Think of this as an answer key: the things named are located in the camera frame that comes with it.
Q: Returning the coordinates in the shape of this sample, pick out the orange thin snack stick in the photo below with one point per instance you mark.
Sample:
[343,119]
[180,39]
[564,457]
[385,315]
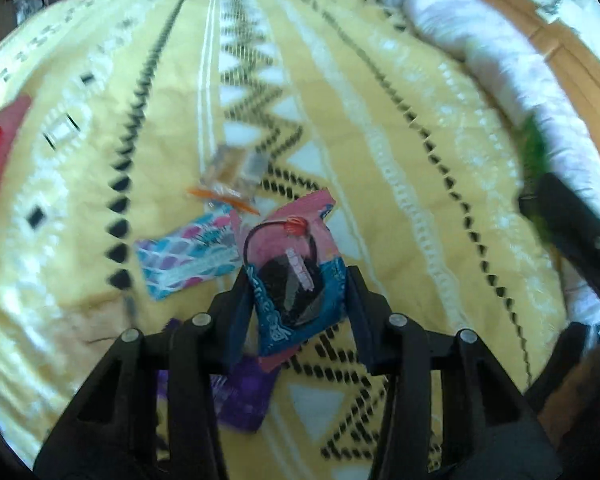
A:
[230,199]

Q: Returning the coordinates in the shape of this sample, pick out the pink blue snack packet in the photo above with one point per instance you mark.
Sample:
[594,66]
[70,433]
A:
[290,240]

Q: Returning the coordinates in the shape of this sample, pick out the flat red box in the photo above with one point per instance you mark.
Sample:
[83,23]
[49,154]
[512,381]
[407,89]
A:
[2,150]

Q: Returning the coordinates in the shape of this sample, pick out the pastel scale patterned packet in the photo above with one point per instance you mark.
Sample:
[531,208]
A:
[190,255]

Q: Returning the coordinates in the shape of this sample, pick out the clear wrapped snack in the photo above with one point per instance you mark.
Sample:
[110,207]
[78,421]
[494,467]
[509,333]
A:
[230,165]

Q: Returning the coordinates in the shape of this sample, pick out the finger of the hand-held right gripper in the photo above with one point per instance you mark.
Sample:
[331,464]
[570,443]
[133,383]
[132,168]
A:
[570,220]

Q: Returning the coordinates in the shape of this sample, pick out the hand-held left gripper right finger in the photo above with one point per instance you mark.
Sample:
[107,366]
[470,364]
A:
[360,315]

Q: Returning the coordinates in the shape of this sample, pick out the green snack packet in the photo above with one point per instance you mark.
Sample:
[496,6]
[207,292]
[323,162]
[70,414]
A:
[535,150]

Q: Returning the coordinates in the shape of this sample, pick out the person's right hand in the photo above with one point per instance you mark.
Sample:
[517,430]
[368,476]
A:
[580,410]

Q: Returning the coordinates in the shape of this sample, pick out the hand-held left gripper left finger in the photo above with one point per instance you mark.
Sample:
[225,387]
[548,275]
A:
[240,310]

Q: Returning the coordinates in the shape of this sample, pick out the wooden headboard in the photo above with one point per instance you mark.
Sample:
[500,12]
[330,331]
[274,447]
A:
[580,75]

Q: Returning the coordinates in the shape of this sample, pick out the purple snack packet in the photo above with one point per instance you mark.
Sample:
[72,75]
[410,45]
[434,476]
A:
[245,395]

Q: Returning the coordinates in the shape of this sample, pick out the pink white rolled quilt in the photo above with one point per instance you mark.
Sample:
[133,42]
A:
[480,35]

